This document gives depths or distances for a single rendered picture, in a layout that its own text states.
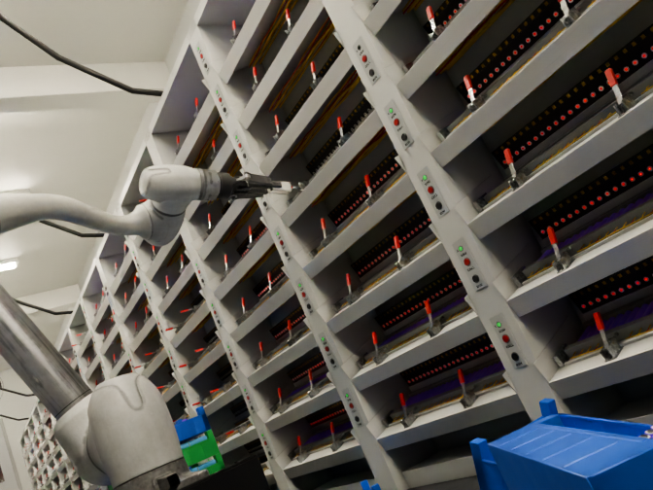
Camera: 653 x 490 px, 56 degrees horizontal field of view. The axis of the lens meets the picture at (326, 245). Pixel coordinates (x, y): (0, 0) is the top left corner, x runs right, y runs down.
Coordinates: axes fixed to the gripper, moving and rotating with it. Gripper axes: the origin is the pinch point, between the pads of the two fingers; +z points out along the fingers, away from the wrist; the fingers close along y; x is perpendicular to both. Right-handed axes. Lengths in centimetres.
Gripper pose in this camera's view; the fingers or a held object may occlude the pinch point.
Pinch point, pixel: (279, 188)
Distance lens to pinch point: 190.4
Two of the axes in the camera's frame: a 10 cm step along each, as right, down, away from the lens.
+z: 8.6, -0.1, 5.1
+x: -2.2, -9.1, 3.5
